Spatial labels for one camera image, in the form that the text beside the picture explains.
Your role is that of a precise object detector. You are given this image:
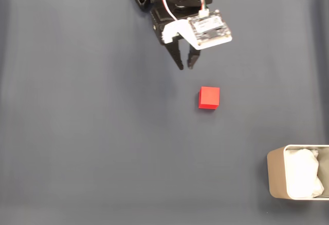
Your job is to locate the white cloth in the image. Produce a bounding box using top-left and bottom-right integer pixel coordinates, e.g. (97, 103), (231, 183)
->
(284, 147), (325, 199)

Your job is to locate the camera board on white mount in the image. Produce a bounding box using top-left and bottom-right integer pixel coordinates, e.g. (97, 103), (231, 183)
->
(161, 9), (233, 50)

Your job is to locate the beige square box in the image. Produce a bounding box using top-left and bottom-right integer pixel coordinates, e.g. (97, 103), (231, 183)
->
(266, 144), (329, 200)

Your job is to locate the white red servo cable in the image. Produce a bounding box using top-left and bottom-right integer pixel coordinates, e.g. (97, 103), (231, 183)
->
(162, 0), (180, 22)

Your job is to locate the red cube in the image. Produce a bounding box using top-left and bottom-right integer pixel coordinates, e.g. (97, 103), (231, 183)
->
(198, 86), (221, 110)

